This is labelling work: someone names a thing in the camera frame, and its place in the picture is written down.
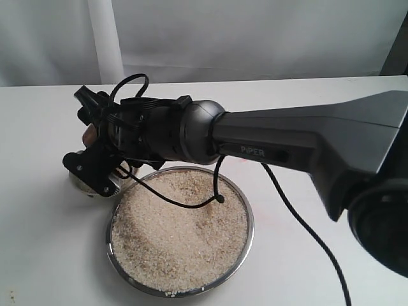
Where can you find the rice in steel tray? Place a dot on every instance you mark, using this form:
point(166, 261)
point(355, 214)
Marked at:
point(178, 232)

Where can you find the steel round tray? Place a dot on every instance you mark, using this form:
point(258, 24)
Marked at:
point(250, 236)

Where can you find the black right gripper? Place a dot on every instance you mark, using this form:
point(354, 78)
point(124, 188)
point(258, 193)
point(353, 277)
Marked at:
point(145, 130)

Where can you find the white backdrop cloth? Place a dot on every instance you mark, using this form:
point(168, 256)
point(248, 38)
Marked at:
point(102, 42)

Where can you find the brown wooden cup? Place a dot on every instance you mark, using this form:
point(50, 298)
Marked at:
point(89, 136)

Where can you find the small cream bowl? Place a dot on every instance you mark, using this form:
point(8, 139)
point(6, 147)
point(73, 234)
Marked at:
point(123, 184)

